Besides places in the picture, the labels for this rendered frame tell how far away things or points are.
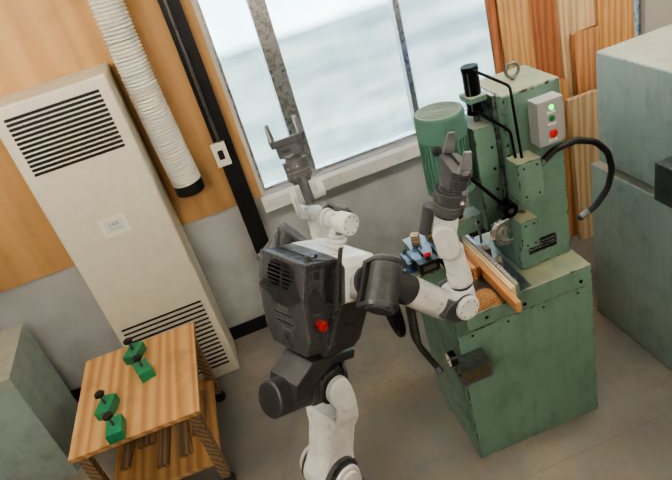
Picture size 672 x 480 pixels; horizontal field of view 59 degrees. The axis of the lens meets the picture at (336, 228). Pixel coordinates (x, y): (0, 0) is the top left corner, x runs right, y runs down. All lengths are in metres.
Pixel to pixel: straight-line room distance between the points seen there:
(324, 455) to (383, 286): 0.68
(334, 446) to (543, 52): 2.51
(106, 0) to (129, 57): 0.25
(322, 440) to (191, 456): 1.13
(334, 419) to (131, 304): 1.65
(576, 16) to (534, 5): 0.26
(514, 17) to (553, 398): 1.96
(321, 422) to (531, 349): 0.96
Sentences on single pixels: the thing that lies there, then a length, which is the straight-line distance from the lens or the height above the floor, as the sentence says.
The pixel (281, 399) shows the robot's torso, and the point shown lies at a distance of 1.76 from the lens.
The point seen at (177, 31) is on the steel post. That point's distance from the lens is 3.02.
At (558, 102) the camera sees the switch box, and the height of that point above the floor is 1.46.
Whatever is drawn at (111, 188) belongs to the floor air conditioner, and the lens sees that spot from 3.00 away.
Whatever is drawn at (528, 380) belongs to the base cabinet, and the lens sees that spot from 2.63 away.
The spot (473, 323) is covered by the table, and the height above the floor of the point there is 0.87.
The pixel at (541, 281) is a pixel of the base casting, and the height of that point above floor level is 0.80.
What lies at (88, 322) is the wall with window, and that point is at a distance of 3.72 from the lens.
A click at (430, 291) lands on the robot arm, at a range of 1.70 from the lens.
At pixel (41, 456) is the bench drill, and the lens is 3.52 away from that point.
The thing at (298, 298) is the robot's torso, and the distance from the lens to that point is 1.62.
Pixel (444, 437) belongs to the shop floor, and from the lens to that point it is 2.92.
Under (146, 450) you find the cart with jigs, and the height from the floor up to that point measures 0.18.
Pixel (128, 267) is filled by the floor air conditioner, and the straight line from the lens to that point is 3.18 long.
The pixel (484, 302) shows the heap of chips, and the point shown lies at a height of 0.92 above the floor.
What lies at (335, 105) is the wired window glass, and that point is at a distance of 3.40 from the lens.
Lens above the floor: 2.26
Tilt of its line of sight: 30 degrees down
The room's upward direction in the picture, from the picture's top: 17 degrees counter-clockwise
